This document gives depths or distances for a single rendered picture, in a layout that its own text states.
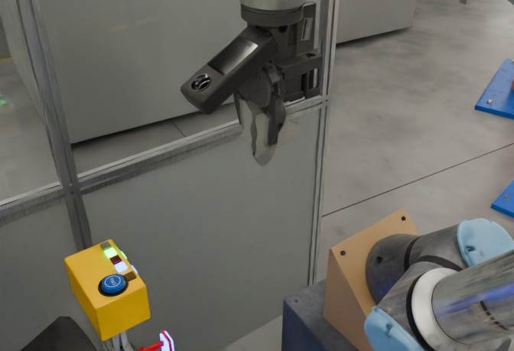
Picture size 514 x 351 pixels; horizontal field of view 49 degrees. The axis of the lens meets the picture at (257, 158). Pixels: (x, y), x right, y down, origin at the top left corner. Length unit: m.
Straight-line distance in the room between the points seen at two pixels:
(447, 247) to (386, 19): 4.31
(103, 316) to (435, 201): 2.33
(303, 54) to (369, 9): 4.25
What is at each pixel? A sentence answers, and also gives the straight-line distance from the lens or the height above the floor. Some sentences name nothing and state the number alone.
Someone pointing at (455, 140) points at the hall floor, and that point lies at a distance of 3.71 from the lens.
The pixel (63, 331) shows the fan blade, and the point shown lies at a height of 1.21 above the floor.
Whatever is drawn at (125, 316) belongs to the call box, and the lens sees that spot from 1.10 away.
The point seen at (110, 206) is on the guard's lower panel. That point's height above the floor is 0.89.
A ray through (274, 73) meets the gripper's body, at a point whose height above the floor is 1.56.
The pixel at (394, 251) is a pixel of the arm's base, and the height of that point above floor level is 1.19.
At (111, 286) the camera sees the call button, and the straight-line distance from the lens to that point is 1.07.
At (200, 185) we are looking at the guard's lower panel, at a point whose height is 0.84.
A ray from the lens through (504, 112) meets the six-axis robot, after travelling 4.09.
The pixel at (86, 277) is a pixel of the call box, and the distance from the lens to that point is 1.12.
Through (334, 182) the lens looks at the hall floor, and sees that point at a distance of 3.16.
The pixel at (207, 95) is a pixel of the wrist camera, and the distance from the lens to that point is 0.61.
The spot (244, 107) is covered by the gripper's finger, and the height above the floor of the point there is 1.50.
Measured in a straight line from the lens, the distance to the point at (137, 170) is 1.55.
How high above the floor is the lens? 1.83
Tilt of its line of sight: 33 degrees down
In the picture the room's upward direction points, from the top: straight up
